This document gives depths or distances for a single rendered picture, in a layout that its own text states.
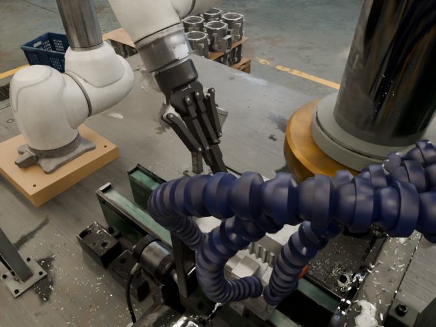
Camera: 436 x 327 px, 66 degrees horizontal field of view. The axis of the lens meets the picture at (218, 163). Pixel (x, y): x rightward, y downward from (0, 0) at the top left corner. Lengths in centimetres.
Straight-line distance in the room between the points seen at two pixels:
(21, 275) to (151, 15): 66
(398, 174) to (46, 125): 99
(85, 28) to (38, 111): 27
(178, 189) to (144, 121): 117
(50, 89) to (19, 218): 38
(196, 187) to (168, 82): 45
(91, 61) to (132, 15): 53
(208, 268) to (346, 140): 18
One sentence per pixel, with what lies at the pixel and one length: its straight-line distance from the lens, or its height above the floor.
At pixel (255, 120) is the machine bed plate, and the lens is 133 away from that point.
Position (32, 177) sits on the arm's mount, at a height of 85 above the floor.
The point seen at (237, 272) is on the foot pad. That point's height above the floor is 108.
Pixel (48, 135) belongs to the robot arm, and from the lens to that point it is 109.
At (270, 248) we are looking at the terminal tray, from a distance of 52.
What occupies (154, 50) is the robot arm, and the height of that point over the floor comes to 132.
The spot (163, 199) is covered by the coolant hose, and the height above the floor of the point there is 141.
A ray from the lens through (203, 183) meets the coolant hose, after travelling 16.
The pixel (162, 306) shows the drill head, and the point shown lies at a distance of 47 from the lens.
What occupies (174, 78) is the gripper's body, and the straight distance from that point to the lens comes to 60.
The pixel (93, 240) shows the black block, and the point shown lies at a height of 86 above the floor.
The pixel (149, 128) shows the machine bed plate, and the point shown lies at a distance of 130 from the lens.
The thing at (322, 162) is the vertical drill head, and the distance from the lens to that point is 34.
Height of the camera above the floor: 155
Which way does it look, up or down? 42 degrees down
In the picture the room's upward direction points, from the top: straight up
